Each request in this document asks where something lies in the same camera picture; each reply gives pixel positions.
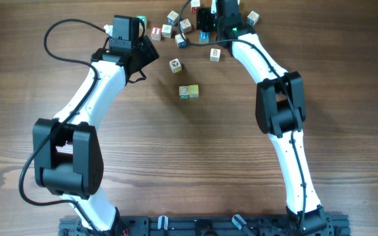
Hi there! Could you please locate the green V block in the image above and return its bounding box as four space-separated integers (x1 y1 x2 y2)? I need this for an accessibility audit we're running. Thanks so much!
190 0 201 14

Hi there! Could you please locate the brown circle block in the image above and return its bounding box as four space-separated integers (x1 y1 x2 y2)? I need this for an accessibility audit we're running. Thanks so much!
169 58 182 73

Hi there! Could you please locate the green Z block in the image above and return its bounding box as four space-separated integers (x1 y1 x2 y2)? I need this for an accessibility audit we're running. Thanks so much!
179 86 190 99

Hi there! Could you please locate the yellow animal block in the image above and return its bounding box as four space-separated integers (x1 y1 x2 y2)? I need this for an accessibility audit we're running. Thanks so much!
188 85 200 98

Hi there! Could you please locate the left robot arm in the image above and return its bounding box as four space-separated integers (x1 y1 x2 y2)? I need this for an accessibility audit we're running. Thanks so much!
26 16 159 235

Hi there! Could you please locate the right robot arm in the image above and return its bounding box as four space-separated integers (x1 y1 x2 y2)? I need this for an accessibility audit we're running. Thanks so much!
211 0 333 235

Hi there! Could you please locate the blue striped H block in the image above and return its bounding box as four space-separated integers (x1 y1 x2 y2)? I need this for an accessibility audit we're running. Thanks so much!
199 31 210 44

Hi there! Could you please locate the plain wood picture block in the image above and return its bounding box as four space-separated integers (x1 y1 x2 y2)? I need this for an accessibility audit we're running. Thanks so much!
179 19 192 33

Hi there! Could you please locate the red I block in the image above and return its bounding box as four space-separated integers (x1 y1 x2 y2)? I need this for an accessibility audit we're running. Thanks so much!
150 27 162 41

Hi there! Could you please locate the blue block far right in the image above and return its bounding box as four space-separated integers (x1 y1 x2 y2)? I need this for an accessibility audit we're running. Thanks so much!
247 10 260 26

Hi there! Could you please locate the pale pink block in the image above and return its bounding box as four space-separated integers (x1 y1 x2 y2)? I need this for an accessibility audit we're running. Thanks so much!
161 24 173 38

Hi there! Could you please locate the yellow K block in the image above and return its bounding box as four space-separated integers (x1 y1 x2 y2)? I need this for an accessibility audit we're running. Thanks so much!
210 49 221 62

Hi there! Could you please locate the teal green N block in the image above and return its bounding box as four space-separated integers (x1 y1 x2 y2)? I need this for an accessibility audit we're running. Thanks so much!
137 15 147 29

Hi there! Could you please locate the blue L block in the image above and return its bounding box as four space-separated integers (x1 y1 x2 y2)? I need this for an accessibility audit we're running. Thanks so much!
175 34 186 49

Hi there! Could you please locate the blue white back block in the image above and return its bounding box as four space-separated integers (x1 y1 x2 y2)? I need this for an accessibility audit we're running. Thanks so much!
167 10 179 26

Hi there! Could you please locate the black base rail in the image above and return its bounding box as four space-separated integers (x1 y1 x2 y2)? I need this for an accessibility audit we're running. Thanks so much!
58 214 351 236

